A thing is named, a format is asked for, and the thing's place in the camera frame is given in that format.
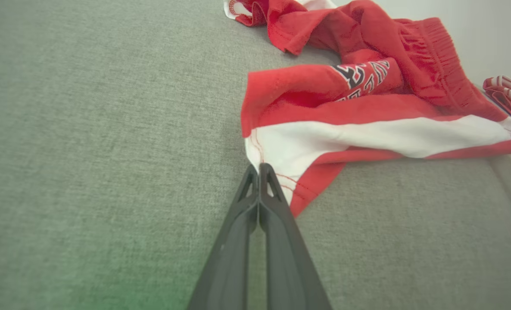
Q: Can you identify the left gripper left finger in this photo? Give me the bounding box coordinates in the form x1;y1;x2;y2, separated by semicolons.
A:
187;165;260;310

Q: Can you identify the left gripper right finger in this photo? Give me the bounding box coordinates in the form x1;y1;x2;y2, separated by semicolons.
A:
259;163;331;310

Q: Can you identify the red shorts white panel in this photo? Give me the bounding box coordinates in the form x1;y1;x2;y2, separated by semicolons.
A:
223;0;511;218

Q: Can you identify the grey fabric sofa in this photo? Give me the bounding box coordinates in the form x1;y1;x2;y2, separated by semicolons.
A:
0;0;511;310

